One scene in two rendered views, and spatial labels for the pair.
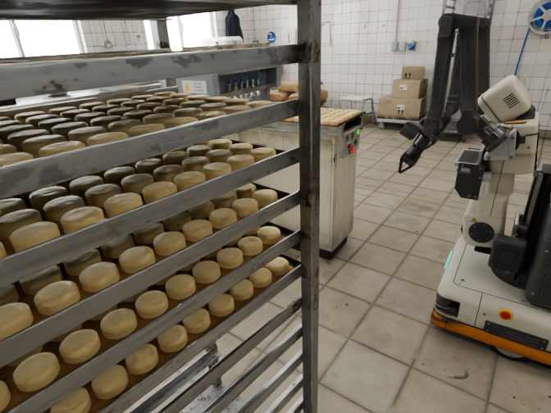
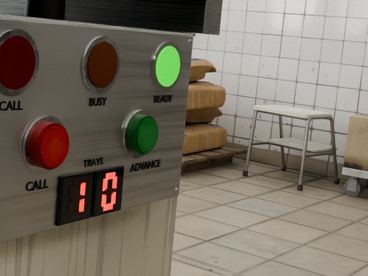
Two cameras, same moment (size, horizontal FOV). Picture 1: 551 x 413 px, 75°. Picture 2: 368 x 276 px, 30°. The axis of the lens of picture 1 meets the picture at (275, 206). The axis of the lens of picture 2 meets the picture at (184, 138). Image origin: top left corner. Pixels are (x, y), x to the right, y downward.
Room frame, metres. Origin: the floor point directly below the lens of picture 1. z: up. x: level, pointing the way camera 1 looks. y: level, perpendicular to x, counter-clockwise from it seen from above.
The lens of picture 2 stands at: (1.60, -0.51, 0.84)
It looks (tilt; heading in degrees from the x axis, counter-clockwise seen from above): 8 degrees down; 358
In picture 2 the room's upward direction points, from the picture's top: 5 degrees clockwise
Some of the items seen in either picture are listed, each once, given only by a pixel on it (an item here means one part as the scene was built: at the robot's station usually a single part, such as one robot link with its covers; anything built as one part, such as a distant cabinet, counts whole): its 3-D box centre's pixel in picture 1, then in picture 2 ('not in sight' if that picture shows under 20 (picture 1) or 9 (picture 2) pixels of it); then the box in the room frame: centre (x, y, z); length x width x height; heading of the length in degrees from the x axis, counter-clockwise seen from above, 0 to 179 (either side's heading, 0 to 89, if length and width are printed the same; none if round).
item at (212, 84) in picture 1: (233, 93); not in sight; (2.59, 0.26, 1.01); 0.72 x 0.33 x 0.34; 145
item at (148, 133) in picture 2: not in sight; (139, 134); (2.12, -0.50, 0.76); 0.03 x 0.02 x 0.03; 145
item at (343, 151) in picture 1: (349, 142); (79, 121); (2.09, -0.46, 0.77); 0.24 x 0.04 x 0.14; 145
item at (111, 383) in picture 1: (110, 381); not in sight; (0.40, 0.27, 0.87); 0.05 x 0.05 x 0.02
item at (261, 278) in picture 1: (260, 277); not in sight; (0.65, 0.04, 0.87); 0.05 x 0.05 x 0.02
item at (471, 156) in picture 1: (475, 167); not in sight; (1.56, -0.93, 0.77); 0.28 x 0.16 x 0.22; 145
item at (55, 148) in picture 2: not in sight; (46, 144); (2.04, -0.44, 0.76); 0.03 x 0.02 x 0.03; 145
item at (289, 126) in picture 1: (208, 116); not in sight; (2.53, 0.43, 0.87); 2.01 x 0.03 x 0.07; 55
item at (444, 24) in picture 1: (440, 78); not in sight; (1.48, -0.67, 1.18); 0.11 x 0.06 x 0.43; 146
